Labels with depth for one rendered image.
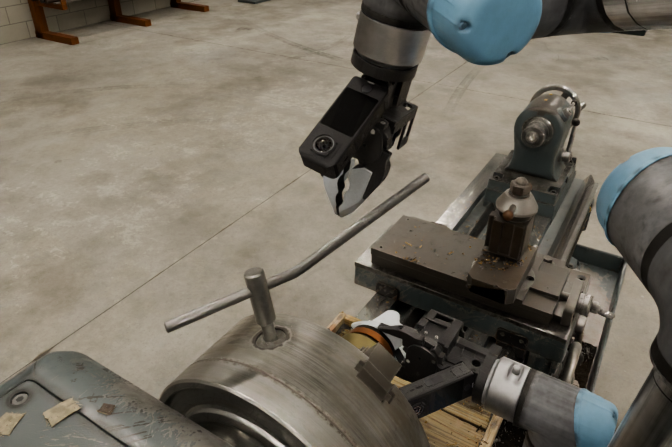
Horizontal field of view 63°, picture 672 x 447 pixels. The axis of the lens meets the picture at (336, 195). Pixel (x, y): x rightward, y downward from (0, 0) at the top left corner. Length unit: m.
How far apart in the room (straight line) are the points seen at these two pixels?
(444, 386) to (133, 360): 1.81
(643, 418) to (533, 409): 0.19
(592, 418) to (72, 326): 2.26
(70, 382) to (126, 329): 1.98
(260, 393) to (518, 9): 0.41
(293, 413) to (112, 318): 2.14
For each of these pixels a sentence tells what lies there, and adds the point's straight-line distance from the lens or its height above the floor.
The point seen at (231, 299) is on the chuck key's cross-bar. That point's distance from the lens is 0.58.
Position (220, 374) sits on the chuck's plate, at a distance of 0.61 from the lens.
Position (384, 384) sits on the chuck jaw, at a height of 1.20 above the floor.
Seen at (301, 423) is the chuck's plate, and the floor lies 1.23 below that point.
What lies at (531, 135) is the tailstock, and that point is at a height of 1.09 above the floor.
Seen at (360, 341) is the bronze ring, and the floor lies 1.12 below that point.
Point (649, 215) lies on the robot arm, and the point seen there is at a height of 1.40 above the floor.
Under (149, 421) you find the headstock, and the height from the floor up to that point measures 1.25.
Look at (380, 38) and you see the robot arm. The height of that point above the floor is 1.54.
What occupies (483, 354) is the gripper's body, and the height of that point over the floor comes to 1.10.
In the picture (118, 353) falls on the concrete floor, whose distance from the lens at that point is 2.49.
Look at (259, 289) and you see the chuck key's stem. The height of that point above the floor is 1.30.
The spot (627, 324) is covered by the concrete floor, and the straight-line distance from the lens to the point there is 2.76.
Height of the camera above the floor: 1.67
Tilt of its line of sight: 30 degrees down
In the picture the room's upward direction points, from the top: straight up
